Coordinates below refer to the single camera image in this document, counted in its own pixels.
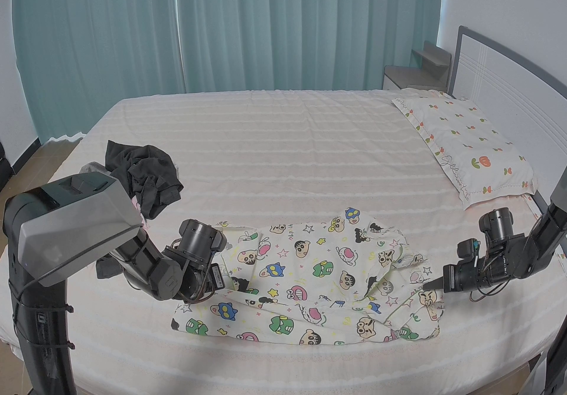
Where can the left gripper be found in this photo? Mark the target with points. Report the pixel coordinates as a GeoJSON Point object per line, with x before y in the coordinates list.
{"type": "Point", "coordinates": [219, 280]}

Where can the pile of clothes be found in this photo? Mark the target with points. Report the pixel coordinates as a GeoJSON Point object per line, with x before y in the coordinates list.
{"type": "Point", "coordinates": [150, 172]}

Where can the white printed pyjama top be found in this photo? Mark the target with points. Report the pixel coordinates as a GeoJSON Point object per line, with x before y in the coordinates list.
{"type": "Point", "coordinates": [310, 278]}

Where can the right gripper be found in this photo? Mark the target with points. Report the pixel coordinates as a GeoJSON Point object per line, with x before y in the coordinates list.
{"type": "Point", "coordinates": [465, 279]}

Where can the blue-green curtain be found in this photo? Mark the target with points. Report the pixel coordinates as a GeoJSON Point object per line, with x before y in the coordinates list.
{"type": "Point", "coordinates": [310, 8]}
{"type": "Point", "coordinates": [97, 30]}

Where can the bed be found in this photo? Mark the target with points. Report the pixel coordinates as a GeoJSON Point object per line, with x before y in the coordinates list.
{"type": "Point", "coordinates": [310, 154]}

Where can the white printed pillow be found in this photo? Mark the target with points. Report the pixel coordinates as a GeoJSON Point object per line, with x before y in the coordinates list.
{"type": "Point", "coordinates": [469, 145]}

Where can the grey bedside table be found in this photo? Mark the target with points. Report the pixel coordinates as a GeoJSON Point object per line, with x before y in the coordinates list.
{"type": "Point", "coordinates": [416, 72]}

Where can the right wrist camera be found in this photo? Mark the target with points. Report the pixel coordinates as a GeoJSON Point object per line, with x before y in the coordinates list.
{"type": "Point", "coordinates": [467, 251]}

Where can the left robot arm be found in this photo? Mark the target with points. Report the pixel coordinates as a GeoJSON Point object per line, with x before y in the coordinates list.
{"type": "Point", "coordinates": [75, 225]}

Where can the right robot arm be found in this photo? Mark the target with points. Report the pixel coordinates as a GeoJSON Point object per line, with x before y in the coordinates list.
{"type": "Point", "coordinates": [531, 247]}

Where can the black chest of drawers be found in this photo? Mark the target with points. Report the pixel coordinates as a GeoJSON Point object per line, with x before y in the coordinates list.
{"type": "Point", "coordinates": [3, 167]}

